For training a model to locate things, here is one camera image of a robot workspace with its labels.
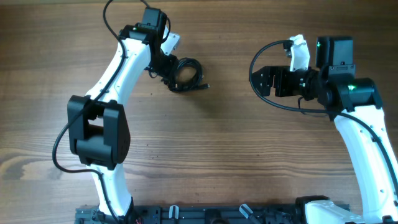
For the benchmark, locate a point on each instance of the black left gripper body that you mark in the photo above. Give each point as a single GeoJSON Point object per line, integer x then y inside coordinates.
{"type": "Point", "coordinates": [164, 65]}

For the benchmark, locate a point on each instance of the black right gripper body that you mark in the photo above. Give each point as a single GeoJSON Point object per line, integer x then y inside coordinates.
{"type": "Point", "coordinates": [300, 82]}

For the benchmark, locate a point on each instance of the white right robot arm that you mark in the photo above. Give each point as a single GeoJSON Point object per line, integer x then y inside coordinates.
{"type": "Point", "coordinates": [354, 105]}

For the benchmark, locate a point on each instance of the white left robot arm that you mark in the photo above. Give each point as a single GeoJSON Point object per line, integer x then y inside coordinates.
{"type": "Point", "coordinates": [98, 131]}

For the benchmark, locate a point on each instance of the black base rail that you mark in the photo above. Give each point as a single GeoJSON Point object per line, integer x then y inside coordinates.
{"type": "Point", "coordinates": [282, 213]}

